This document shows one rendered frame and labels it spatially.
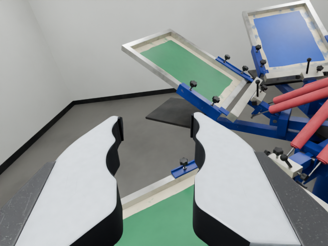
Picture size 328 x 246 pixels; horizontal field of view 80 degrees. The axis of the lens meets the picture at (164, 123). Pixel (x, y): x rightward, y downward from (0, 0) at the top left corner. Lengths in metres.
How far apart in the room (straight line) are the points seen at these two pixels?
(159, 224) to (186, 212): 0.13
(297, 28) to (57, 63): 4.48
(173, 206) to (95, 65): 4.15
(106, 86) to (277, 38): 3.72
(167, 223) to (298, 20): 2.04
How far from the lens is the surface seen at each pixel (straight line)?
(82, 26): 4.71
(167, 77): 1.26
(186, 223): 0.92
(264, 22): 2.27
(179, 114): 1.64
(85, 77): 5.00
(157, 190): 1.02
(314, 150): 1.16
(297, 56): 2.02
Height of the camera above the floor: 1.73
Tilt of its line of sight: 30 degrees down
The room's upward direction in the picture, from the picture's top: 11 degrees counter-clockwise
